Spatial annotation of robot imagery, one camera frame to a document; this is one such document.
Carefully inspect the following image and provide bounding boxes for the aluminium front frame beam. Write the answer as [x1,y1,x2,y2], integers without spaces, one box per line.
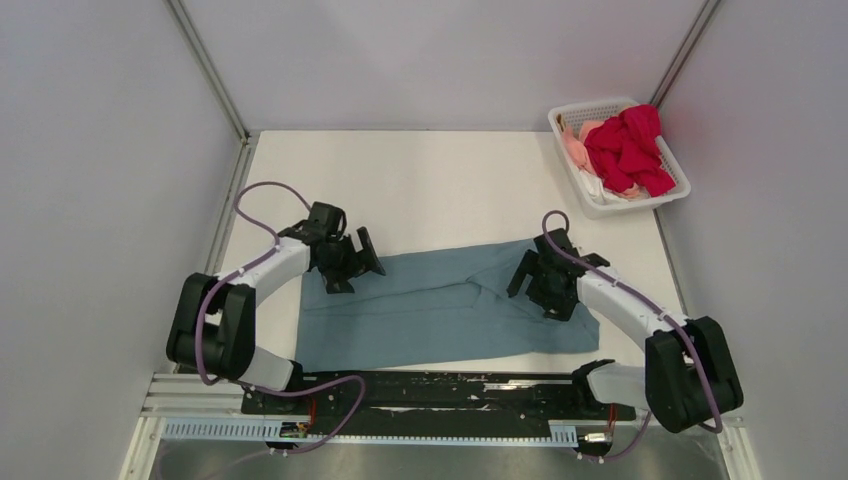
[139,372,745,429]

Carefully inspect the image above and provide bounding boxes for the aluminium frame rail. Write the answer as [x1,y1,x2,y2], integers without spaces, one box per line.
[163,1,253,272]
[650,0,723,108]

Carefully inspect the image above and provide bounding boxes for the white plastic laundry basket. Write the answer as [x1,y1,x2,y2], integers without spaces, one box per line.
[548,98,691,219]

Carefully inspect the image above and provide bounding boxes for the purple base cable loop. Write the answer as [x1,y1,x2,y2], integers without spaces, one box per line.
[251,374,368,456]

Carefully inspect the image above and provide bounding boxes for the aluminium frame rail left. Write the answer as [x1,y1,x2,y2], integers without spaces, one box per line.
[163,1,253,272]

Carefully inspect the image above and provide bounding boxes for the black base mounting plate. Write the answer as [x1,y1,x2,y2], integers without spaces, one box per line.
[241,370,636,439]

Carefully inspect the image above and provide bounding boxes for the pink t-shirt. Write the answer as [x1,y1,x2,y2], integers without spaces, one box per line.
[556,115,603,175]

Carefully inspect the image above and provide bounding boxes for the blue-grey t-shirt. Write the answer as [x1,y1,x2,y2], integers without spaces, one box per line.
[294,239,600,371]

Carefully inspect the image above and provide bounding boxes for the white t-shirt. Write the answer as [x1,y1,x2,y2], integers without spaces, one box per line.
[578,170,630,205]

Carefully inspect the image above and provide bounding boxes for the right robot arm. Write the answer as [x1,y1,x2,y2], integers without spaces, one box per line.
[507,229,744,433]

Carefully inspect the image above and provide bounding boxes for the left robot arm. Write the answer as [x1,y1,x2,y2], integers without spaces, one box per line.
[166,202,385,414]

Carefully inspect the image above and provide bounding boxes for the aluminium frame rail right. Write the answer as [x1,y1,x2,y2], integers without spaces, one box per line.
[650,0,723,108]

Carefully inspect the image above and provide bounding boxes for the white slotted cable duct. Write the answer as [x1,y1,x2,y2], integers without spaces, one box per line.
[162,418,579,448]

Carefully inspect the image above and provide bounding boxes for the red t-shirt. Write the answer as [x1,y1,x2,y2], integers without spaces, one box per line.
[582,105,676,198]

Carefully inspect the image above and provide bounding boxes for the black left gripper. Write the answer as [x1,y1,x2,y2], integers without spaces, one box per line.
[318,227,385,294]

